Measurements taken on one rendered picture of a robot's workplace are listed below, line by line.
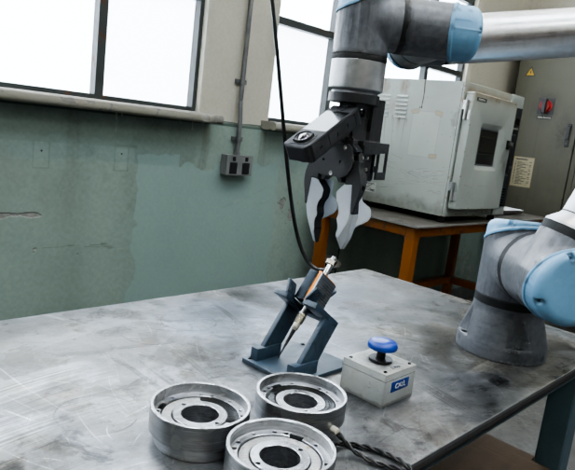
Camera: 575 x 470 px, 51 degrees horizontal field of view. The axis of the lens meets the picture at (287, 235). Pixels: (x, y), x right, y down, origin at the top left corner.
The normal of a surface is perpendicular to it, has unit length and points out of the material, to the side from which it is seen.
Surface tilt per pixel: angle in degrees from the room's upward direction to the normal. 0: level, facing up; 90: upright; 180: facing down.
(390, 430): 0
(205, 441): 90
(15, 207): 90
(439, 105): 90
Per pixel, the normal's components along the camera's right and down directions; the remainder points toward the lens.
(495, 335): -0.43, -0.20
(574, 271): -0.02, 0.29
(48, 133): 0.71, 0.21
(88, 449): 0.12, -0.98
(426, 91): -0.69, 0.05
